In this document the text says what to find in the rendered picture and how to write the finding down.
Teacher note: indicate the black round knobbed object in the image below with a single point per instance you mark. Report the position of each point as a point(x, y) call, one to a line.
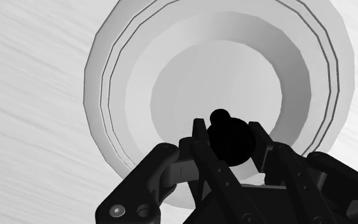
point(231, 142)

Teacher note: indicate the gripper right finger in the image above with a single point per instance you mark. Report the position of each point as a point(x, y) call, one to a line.
point(293, 164)

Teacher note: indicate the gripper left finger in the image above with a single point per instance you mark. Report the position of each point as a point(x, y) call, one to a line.
point(197, 161)

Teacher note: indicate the white ringed bowl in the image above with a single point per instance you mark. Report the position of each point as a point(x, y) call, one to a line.
point(216, 71)

